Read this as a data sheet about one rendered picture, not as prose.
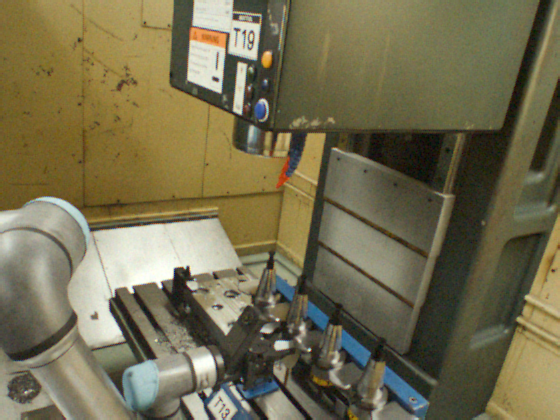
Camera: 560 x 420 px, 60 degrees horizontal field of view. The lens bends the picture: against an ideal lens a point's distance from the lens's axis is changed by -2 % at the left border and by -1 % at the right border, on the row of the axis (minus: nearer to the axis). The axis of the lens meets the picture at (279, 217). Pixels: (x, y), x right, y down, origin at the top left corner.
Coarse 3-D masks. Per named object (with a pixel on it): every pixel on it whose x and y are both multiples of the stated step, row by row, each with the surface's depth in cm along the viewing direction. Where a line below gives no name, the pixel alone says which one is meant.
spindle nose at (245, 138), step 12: (240, 120) 112; (240, 132) 112; (252, 132) 110; (264, 132) 110; (240, 144) 113; (252, 144) 111; (264, 144) 111; (276, 144) 111; (288, 144) 113; (264, 156) 112; (276, 156) 113
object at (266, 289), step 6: (264, 270) 104; (270, 270) 103; (264, 276) 104; (270, 276) 104; (264, 282) 104; (270, 282) 104; (258, 288) 106; (264, 288) 104; (270, 288) 104; (258, 294) 105; (264, 294) 105; (270, 294) 105
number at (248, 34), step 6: (246, 30) 82; (252, 30) 81; (240, 36) 84; (246, 36) 82; (252, 36) 81; (240, 42) 84; (246, 42) 83; (252, 42) 81; (240, 48) 84; (246, 48) 83; (252, 48) 81; (252, 54) 81
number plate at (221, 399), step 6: (222, 390) 116; (216, 396) 116; (222, 396) 115; (210, 402) 116; (216, 402) 115; (222, 402) 114; (228, 402) 113; (210, 408) 115; (216, 408) 114; (222, 408) 113; (228, 408) 112; (234, 408) 111; (216, 414) 113; (222, 414) 112; (228, 414) 111; (234, 414) 110
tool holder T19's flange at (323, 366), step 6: (312, 348) 91; (312, 354) 90; (342, 354) 91; (312, 360) 91; (318, 360) 88; (324, 360) 88; (330, 360) 88; (336, 360) 89; (342, 360) 89; (318, 366) 90; (324, 366) 88; (330, 366) 88; (336, 366) 88; (324, 372) 88
